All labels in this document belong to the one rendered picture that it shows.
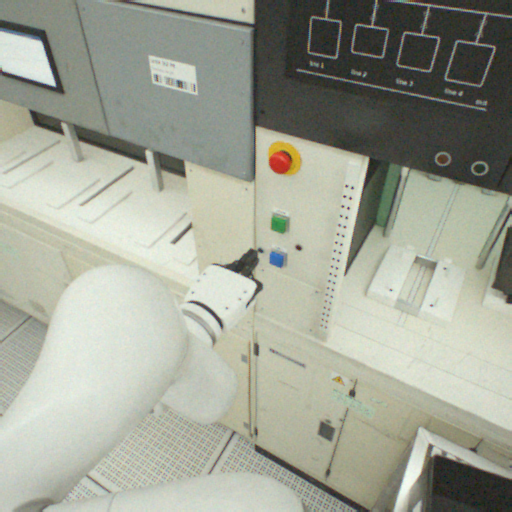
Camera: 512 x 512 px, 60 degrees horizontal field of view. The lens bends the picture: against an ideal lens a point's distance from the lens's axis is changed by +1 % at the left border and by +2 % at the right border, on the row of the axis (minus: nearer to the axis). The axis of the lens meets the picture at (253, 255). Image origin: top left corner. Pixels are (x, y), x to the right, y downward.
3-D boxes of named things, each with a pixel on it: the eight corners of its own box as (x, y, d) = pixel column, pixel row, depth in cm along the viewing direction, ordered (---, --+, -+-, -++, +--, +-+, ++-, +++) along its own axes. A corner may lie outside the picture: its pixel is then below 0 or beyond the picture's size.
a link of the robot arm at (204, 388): (268, 370, 41) (245, 381, 70) (132, 274, 43) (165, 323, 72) (211, 459, 39) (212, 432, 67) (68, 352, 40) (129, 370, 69)
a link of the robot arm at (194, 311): (171, 335, 75) (181, 323, 77) (215, 358, 72) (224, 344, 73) (164, 304, 69) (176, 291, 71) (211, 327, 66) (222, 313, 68)
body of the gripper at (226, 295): (176, 324, 76) (212, 282, 83) (226, 349, 72) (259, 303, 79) (170, 296, 71) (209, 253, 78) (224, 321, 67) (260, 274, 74)
